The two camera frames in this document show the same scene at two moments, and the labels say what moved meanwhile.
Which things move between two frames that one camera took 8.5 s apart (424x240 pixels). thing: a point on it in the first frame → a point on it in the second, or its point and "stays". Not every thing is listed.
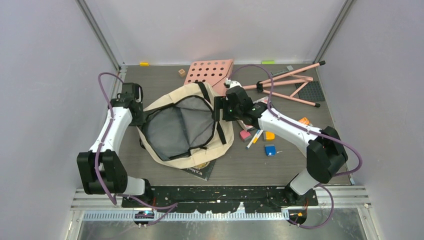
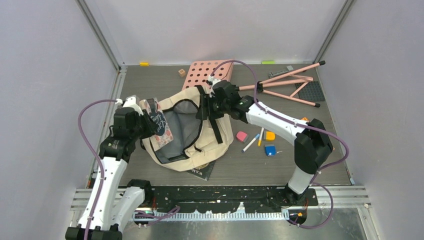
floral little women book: (247, 127) → (164, 136)
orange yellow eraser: (269, 136) stays
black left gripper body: (138, 118) → (135, 132)
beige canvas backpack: (180, 129) stays
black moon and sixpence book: (204, 173) stays
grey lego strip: (288, 68) stays
